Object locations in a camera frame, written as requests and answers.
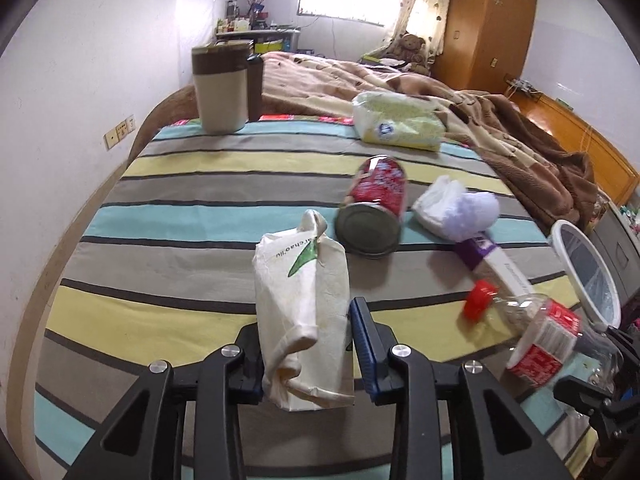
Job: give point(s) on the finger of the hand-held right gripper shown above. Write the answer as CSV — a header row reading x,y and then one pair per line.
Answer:
x,y
630,347
580,392

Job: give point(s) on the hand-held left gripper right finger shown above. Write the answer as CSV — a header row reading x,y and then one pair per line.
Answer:
x,y
365,350

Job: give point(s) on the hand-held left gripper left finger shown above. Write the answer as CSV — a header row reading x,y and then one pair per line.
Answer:
x,y
245,355

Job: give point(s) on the clear plastic bottle red label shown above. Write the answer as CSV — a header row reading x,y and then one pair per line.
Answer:
x,y
545,335

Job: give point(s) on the white carton green leaf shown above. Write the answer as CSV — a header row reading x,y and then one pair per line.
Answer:
x,y
300,310

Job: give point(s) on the white bin with plastic liner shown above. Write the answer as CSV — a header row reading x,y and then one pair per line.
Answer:
x,y
590,270

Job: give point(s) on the grey metal cabinet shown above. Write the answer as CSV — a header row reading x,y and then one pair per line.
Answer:
x,y
620,250

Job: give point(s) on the striped cloth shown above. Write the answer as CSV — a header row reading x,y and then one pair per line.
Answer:
x,y
175,220

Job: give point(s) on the red metal can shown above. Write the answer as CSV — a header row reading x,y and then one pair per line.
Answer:
x,y
375,190

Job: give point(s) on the crumpled white tissue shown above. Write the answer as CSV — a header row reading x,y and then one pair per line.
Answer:
x,y
435,205

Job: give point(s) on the wooden headboard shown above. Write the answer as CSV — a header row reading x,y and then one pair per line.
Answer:
x,y
600,155

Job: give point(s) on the green tissue pack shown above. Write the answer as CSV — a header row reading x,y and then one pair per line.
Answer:
x,y
400,120

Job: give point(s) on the brown patterned blanket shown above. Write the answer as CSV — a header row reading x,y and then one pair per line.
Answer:
x,y
500,135

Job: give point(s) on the beige and brown thermos cup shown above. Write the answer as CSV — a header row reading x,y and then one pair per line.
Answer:
x,y
220,95

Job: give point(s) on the dark brown bottle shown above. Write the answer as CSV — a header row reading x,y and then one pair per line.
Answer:
x,y
255,90

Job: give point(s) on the power strip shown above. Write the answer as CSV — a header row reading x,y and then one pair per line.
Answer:
x,y
522,85

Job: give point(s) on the brown teddy bear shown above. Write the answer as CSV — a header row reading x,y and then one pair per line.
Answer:
x,y
410,47

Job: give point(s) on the cluttered white shelf desk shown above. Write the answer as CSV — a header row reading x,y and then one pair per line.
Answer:
x,y
270,37

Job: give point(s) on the wooden wardrobe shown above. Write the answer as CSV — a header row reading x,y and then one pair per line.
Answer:
x,y
485,25

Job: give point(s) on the patterned curtain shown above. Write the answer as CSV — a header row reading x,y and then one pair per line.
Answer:
x,y
420,5

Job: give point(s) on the wall socket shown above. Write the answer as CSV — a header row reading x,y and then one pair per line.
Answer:
x,y
120,132

